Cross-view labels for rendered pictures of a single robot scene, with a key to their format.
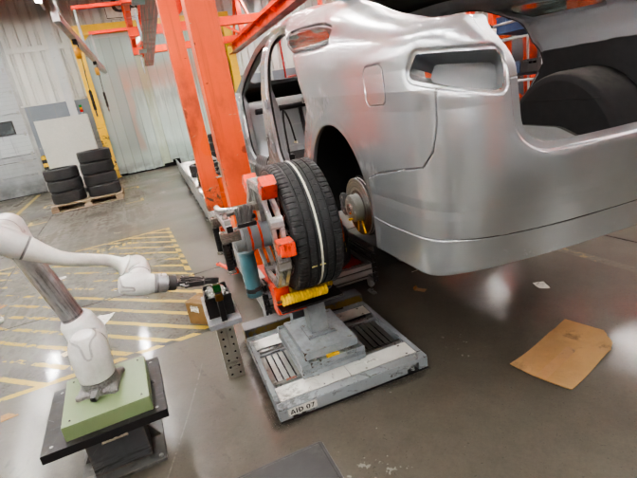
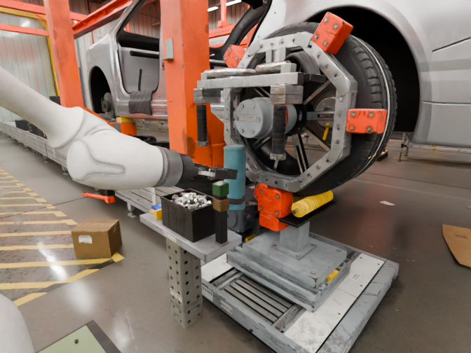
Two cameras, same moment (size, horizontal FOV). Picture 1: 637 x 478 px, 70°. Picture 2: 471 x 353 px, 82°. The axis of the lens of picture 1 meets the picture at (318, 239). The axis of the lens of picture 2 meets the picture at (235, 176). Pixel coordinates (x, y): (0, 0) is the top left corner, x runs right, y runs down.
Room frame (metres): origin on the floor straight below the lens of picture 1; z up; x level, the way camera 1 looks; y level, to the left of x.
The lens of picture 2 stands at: (1.38, 0.89, 0.91)
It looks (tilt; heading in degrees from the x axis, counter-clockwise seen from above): 16 degrees down; 331
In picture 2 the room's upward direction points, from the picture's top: straight up
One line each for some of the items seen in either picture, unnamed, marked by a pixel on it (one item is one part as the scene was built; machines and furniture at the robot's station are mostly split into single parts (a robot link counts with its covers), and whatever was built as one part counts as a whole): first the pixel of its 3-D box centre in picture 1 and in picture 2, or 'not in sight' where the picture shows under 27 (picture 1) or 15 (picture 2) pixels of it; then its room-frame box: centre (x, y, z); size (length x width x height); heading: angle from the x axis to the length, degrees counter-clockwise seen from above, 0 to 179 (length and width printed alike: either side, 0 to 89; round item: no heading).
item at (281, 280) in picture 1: (267, 231); (278, 116); (2.22, 0.25, 0.85); 0.54 x 0.07 x 0.54; 17
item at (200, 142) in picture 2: (218, 240); (201, 124); (2.31, 0.53, 0.83); 0.04 x 0.04 x 0.16
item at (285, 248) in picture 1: (285, 248); (365, 120); (1.92, 0.15, 0.85); 0.09 x 0.08 x 0.07; 17
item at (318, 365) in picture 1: (318, 340); (286, 260); (2.31, 0.10, 0.13); 0.50 x 0.36 x 0.10; 17
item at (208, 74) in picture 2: (232, 200); (237, 64); (2.28, 0.40, 1.03); 0.19 x 0.18 x 0.11; 107
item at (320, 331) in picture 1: (315, 314); (294, 229); (2.27, 0.09, 0.32); 0.40 x 0.30 x 0.28; 17
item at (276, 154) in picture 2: (228, 257); (278, 131); (1.99, 0.43, 0.83); 0.04 x 0.04 x 0.16
